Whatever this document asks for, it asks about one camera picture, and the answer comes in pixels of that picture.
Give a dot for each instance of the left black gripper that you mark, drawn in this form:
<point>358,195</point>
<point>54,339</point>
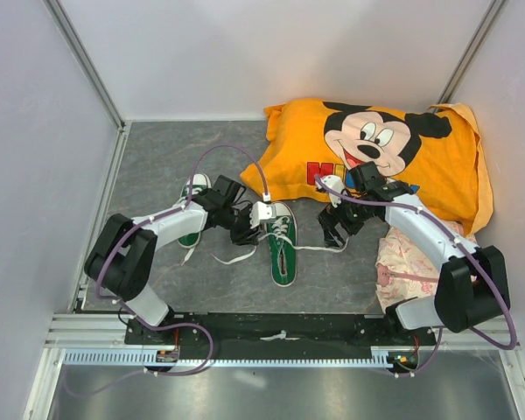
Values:
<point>247,236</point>

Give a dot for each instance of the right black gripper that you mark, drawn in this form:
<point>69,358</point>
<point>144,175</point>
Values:
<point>329,217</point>

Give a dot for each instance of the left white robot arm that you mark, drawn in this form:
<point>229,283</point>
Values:
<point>123,254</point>

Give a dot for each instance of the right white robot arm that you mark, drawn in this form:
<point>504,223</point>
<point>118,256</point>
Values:
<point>472,287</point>

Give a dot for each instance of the pink patterned cloth bag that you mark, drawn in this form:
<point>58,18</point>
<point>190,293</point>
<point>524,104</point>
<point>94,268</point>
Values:
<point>403,270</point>

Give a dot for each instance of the orange Mickey Mouse pillow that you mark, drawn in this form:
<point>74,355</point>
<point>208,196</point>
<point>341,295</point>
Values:
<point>439,153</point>

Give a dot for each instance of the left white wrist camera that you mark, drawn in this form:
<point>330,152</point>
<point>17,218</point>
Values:
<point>262,213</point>

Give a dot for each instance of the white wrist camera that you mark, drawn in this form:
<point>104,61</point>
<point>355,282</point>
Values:
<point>262,213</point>
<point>333,186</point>

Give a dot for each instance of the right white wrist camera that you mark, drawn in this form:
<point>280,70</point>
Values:
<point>333,186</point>

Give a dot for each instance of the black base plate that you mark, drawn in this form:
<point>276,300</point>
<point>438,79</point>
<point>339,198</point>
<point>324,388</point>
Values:
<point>253,335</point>

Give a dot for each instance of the white slotted cable duct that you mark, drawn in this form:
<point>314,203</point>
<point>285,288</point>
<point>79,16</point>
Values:
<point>151,358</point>

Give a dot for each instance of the right aluminium corner post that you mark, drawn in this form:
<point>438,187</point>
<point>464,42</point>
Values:
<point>475,43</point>

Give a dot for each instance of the aluminium corner post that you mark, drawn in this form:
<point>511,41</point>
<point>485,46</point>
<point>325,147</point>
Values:
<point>73,39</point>
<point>475,43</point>

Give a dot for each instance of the left aluminium corner post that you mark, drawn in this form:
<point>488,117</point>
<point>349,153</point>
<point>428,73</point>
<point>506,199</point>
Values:
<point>73,39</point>

